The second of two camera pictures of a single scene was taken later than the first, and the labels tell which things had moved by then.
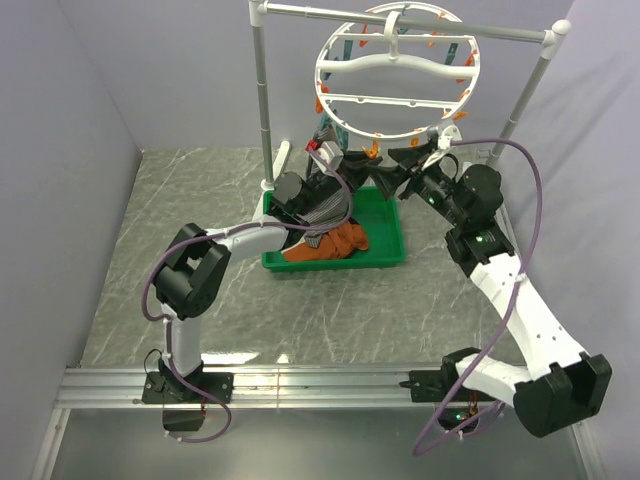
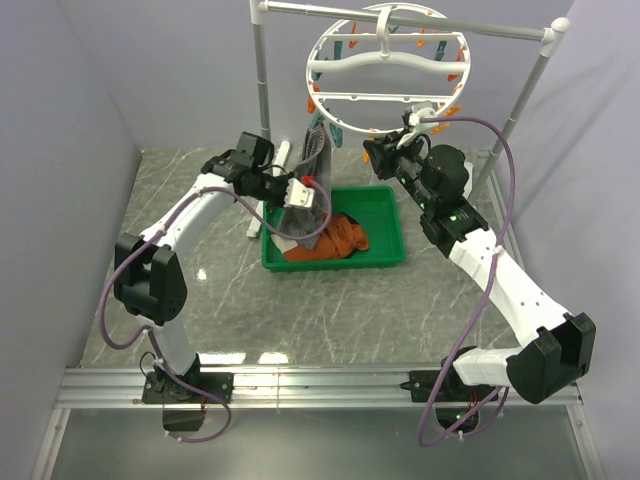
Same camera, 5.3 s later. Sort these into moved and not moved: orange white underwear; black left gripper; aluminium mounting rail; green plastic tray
Moved: black left gripper
Not moved: green plastic tray; aluminium mounting rail; orange white underwear
